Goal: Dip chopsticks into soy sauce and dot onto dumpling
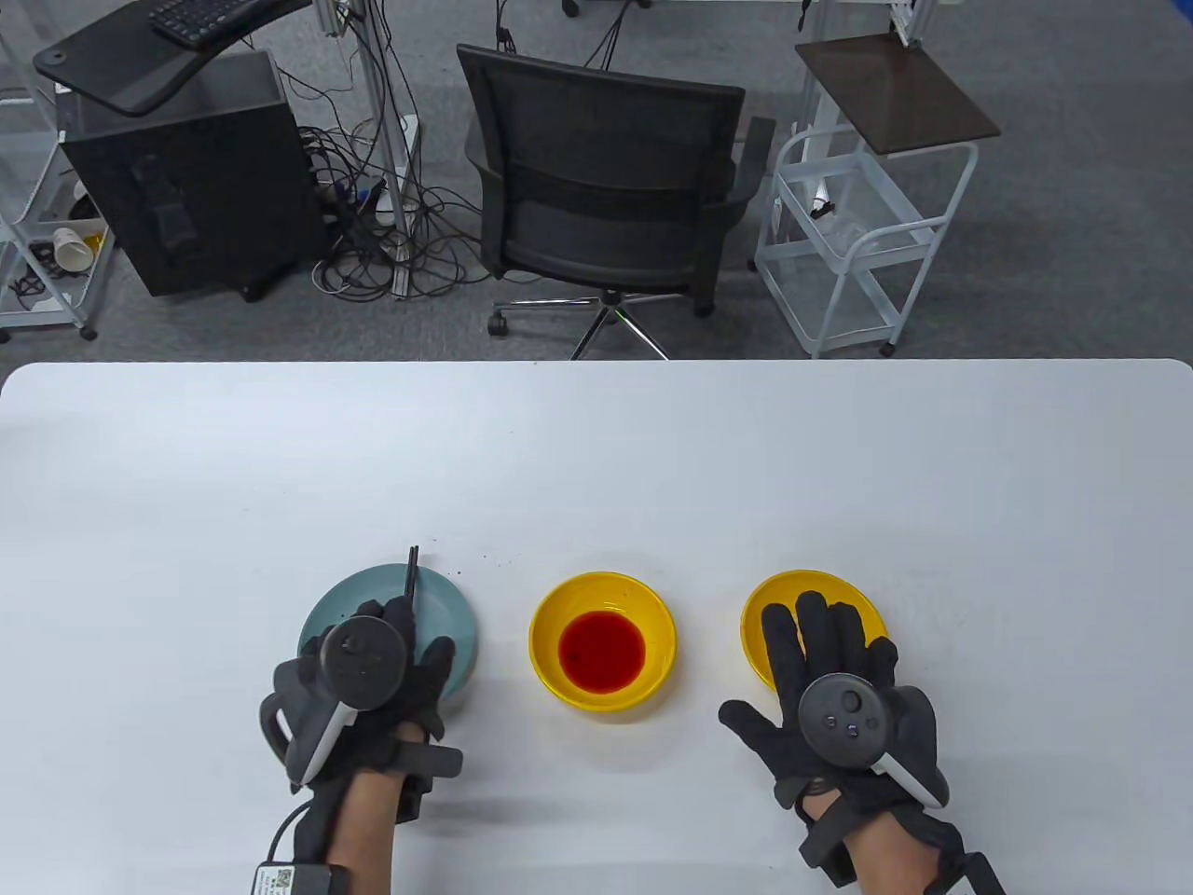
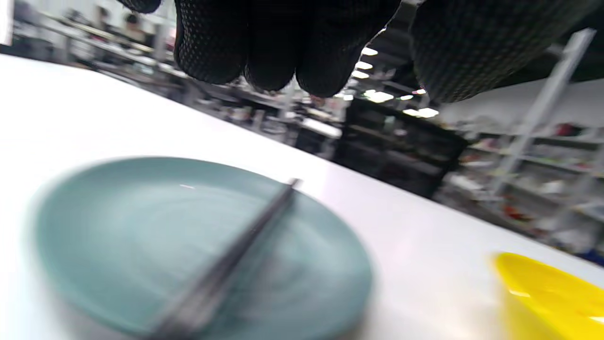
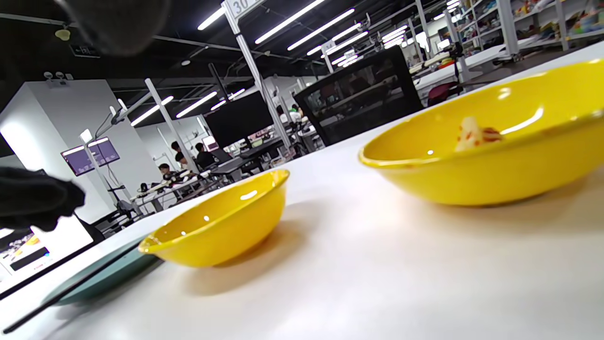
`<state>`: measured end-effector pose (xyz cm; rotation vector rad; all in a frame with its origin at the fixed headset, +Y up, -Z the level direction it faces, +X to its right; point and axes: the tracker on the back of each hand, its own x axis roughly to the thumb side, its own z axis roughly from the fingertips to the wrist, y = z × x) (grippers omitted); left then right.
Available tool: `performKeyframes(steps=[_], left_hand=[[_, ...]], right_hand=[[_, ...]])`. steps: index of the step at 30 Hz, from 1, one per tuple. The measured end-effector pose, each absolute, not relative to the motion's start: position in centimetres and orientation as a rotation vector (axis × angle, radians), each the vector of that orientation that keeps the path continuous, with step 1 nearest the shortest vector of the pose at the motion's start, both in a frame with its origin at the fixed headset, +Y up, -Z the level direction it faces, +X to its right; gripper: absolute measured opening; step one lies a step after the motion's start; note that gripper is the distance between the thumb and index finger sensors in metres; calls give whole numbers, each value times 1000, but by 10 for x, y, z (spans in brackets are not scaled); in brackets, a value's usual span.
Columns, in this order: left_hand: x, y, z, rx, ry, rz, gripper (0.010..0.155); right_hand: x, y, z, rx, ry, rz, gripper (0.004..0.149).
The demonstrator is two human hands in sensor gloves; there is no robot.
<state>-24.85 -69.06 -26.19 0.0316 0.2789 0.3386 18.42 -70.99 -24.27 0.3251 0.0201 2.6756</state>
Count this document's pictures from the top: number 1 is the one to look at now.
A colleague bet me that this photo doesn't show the person's right hand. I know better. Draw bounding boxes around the person's right hand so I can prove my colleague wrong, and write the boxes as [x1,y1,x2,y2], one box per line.
[718,592,950,823]

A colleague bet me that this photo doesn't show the person's left hand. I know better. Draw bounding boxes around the person's left hand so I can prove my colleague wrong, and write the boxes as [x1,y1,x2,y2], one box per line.
[273,597,464,795]

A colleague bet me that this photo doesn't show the red soy sauce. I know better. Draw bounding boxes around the red soy sauce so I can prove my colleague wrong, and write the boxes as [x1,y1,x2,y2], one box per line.
[557,611,648,694]

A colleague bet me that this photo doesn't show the person's left forearm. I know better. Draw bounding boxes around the person's left forearm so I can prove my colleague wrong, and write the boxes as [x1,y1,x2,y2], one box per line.
[294,769,406,895]

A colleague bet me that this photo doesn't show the person's right forearm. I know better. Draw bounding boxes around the person's right forearm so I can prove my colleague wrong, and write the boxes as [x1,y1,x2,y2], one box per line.
[843,811,966,895]

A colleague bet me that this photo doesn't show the yellow dumpling bowl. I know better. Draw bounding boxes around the yellow dumpling bowl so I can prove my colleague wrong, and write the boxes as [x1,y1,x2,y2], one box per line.
[741,569,891,695]

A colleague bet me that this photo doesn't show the yellow soy sauce bowl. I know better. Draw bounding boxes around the yellow soy sauce bowl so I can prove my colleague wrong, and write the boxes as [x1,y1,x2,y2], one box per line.
[528,571,679,714]

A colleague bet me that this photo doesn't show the dark grey hand controller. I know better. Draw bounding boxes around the dark grey hand controller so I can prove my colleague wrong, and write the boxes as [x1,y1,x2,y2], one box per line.
[797,673,952,810]
[259,615,407,793]

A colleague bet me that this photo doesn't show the teal ceramic plate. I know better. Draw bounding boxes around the teal ceramic plate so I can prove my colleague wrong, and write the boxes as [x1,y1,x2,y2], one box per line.
[298,564,486,719]

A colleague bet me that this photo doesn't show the white rolling shelf cart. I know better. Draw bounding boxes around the white rolling shelf cart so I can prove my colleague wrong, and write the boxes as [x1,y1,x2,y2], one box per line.
[0,65,117,341]

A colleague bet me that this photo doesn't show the black computer tower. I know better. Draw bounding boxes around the black computer tower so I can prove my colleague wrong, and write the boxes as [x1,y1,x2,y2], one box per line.
[56,48,327,304]

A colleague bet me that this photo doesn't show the white power strip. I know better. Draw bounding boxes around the white power strip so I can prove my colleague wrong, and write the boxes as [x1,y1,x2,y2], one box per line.
[375,112,422,229]

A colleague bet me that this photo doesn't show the black mesh office chair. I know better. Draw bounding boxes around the black mesh office chair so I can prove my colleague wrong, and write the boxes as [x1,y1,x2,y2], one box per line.
[457,44,777,362]

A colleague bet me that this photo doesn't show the aluminium stand leg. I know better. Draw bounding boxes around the aluminium stand leg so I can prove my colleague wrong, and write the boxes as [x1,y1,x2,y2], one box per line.
[312,0,416,299]

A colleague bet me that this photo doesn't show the brown top side table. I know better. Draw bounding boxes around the brown top side table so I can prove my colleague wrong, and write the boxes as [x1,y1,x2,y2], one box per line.
[794,33,1003,211]

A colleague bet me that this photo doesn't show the black curved desk board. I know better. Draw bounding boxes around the black curved desk board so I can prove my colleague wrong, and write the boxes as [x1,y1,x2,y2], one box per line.
[33,0,313,117]

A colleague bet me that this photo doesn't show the black keyboard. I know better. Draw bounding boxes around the black keyboard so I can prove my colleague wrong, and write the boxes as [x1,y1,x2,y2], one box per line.
[149,0,281,49]

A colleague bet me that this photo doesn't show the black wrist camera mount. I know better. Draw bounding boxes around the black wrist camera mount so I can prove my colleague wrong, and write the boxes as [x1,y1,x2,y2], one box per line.
[391,741,464,826]
[797,792,858,887]

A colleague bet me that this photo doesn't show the black forearm box cable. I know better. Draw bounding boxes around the black forearm box cable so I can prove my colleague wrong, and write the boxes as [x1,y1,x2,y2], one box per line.
[268,804,310,870]

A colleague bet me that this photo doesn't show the white wire mesh cart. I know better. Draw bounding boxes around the white wire mesh cart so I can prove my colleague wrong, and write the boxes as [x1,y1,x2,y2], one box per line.
[753,126,980,360]

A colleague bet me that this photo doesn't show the tangle of black cables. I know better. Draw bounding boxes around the tangle of black cables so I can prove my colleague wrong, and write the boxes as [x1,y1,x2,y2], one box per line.
[284,56,495,301]

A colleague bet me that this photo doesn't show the hanging black cables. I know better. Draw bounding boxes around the hanging black cables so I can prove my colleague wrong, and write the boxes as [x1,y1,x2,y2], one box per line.
[494,0,653,71]

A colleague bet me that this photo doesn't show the white metal frame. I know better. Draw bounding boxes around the white metal frame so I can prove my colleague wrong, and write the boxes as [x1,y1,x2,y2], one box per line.
[885,0,938,48]

